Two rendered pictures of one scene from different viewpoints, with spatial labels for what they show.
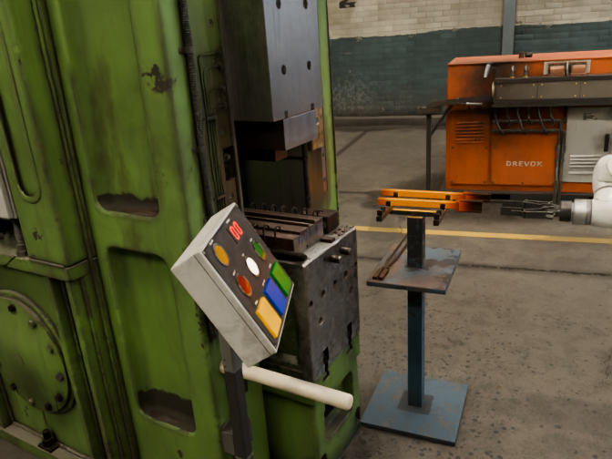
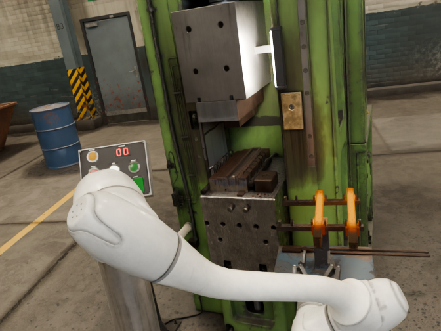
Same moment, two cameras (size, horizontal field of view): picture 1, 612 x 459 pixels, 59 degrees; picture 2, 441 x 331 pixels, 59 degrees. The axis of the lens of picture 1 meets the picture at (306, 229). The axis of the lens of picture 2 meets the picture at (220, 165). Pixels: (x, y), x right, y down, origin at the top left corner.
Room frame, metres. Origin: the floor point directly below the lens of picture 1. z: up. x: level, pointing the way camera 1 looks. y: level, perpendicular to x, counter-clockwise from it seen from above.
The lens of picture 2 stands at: (1.50, -1.76, 1.69)
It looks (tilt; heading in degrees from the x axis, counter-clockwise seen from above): 20 degrees down; 83
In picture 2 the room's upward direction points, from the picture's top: 9 degrees counter-clockwise
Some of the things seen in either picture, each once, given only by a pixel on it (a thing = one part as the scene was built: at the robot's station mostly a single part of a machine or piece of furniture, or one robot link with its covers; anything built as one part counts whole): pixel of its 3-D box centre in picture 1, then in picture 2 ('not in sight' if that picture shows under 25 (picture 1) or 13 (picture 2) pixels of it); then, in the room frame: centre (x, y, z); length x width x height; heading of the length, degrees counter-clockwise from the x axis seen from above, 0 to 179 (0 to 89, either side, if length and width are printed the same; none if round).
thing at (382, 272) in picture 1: (399, 249); (352, 251); (2.17, -0.39, 0.70); 0.60 x 0.04 x 0.01; 154
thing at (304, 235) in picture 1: (258, 229); (241, 167); (1.84, 0.17, 0.96); 0.42 x 0.20 x 0.09; 58
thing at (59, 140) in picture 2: not in sight; (58, 135); (-0.17, 4.41, 0.44); 0.59 x 0.59 x 0.88
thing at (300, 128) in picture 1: (247, 127); (232, 101); (1.84, 0.17, 1.32); 0.42 x 0.20 x 0.10; 58
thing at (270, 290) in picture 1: (273, 297); not in sight; (1.19, 0.09, 1.01); 0.07 x 0.05 x 0.07; 173
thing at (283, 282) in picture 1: (279, 280); (136, 186); (1.29, 0.08, 1.01); 0.07 x 0.05 x 0.07; 173
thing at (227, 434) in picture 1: (236, 434); not in sight; (1.48, 0.28, 0.36); 0.09 x 0.07 x 0.12; 148
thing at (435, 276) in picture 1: (416, 266); (323, 266); (2.02, -0.43, 0.68); 0.40 x 0.30 x 0.02; 156
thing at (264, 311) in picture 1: (267, 318); not in sight; (1.09, 0.10, 1.01); 0.07 x 0.05 x 0.07; 173
